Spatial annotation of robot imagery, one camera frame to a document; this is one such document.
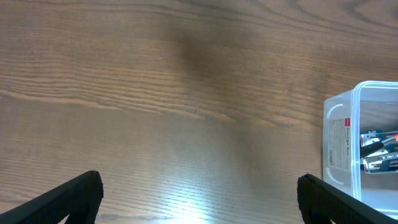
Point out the clear plastic container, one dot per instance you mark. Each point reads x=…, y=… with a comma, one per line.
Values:
x=370, y=106

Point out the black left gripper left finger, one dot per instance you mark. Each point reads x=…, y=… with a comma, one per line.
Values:
x=75, y=201

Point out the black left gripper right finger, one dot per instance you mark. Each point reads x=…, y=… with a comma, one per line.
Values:
x=322, y=203

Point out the blue screwdriver set case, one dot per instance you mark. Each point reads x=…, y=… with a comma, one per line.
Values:
x=382, y=161

